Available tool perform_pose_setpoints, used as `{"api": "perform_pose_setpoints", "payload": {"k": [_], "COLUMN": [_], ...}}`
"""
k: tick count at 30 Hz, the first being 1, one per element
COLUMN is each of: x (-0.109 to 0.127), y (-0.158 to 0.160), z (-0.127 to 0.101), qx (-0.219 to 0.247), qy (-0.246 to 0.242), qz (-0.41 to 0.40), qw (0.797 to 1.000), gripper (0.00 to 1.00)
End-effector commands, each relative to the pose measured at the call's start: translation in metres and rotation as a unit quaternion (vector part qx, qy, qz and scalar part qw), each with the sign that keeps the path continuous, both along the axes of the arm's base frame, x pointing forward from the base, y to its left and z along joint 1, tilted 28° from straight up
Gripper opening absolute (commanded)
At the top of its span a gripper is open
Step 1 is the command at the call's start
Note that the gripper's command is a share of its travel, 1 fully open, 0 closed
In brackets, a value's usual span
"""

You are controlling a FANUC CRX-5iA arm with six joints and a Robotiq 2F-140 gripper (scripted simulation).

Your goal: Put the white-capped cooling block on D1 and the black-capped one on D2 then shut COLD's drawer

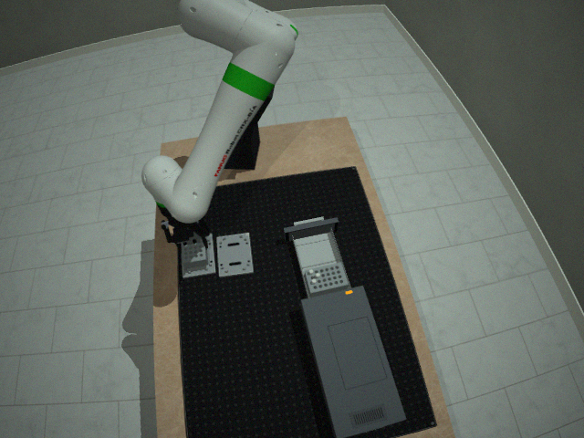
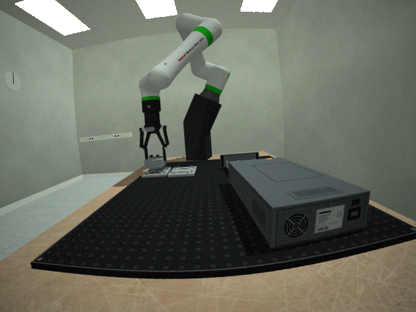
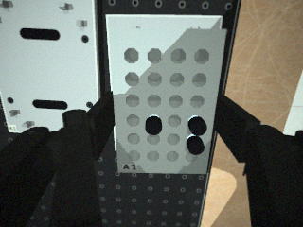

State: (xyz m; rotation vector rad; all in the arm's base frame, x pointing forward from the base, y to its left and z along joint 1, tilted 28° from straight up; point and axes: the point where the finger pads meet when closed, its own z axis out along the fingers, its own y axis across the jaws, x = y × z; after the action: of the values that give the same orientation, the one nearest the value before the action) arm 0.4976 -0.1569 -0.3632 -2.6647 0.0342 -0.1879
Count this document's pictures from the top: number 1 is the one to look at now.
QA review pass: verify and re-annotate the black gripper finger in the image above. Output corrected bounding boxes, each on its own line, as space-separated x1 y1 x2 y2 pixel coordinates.
185 218 210 248
162 220 182 253

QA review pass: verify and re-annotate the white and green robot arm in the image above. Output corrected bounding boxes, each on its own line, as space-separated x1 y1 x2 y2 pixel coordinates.
141 0 298 244

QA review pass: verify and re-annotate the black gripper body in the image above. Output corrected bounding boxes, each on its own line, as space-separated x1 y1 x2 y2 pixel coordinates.
167 218 185 227

